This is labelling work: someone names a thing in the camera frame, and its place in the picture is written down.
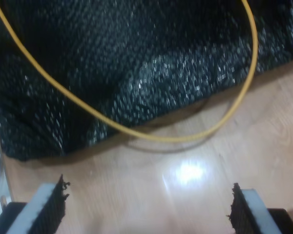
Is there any yellow network cable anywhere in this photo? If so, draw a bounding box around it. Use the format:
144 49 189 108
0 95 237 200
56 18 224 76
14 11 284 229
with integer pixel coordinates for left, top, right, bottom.
0 0 259 144

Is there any black bubble wrap mat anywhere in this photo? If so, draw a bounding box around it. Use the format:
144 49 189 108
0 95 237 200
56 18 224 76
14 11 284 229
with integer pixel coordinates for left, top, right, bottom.
0 0 293 162

